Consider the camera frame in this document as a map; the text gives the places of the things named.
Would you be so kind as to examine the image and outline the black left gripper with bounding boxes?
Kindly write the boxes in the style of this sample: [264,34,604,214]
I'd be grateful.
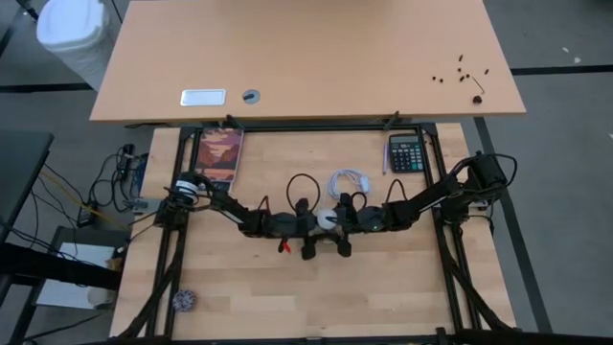
[295,197,331,261]

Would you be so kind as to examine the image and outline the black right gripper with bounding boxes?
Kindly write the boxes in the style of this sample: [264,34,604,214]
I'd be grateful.
[330,192,360,258]

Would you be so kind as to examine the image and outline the white lightbulb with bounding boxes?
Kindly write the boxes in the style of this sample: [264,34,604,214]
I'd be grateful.
[316,208,339,230]

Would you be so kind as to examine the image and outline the white lamp power cord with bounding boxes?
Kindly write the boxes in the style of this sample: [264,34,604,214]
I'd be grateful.
[327,168,373,200]

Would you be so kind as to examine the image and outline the black calculator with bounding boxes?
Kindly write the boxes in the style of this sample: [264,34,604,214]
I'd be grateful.
[387,133,429,173]

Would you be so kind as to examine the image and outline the book with landscape cover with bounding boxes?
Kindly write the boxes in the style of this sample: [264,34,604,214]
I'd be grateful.
[193,126,245,193]

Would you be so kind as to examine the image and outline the small grey patterned ball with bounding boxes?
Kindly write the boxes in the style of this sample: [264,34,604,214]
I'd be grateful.
[171,289,196,313]

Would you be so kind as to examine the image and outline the light wood desk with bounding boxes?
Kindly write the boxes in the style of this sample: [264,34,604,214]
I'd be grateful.
[89,0,527,124]

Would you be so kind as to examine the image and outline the black power adapter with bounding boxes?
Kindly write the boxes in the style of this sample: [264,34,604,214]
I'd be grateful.
[76,201,100,229]

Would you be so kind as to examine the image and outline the white board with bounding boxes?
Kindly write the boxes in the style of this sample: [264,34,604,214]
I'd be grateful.
[36,241,121,311]

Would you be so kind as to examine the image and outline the black desk crossbar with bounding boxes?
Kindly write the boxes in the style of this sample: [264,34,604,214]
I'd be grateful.
[0,241,124,291]

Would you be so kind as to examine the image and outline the black side desk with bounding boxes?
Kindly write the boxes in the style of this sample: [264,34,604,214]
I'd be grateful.
[0,129,55,243]

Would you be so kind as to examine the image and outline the white trash bin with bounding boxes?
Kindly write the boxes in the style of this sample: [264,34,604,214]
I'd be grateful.
[36,0,116,92]

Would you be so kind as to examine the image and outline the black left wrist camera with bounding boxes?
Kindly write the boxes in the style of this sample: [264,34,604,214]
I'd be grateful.
[272,211,299,238]

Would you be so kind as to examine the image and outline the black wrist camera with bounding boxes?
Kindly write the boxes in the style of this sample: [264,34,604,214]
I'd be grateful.
[357,204,385,233]
[272,211,299,238]

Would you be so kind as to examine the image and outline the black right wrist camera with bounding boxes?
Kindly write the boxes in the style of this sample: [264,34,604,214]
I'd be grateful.
[357,204,385,233]

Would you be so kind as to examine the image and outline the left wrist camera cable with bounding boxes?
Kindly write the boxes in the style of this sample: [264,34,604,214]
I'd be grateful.
[285,172,322,213]

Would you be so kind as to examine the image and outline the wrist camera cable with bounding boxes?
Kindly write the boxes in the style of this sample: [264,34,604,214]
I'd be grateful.
[385,177,409,205]
[285,172,322,213]

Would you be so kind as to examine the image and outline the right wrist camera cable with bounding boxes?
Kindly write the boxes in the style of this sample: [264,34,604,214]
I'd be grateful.
[385,177,409,205]

